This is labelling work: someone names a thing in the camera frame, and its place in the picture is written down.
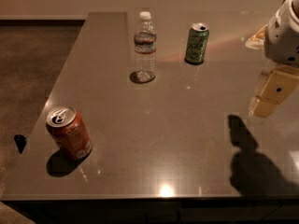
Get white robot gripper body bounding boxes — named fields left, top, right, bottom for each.
left=264, top=0, right=299, bottom=66

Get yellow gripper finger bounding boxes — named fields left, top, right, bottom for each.
left=245, top=25, right=267, bottom=49
left=249, top=64, right=299, bottom=119

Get clear plastic water bottle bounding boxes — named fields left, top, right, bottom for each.
left=130, top=11, right=157, bottom=84

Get green soda can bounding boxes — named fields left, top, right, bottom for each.
left=185, top=22, right=209, bottom=65

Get red coke can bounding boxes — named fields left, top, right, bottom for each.
left=46, top=105, right=92, bottom=161

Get small black floor object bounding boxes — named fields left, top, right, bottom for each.
left=14, top=134, right=28, bottom=154

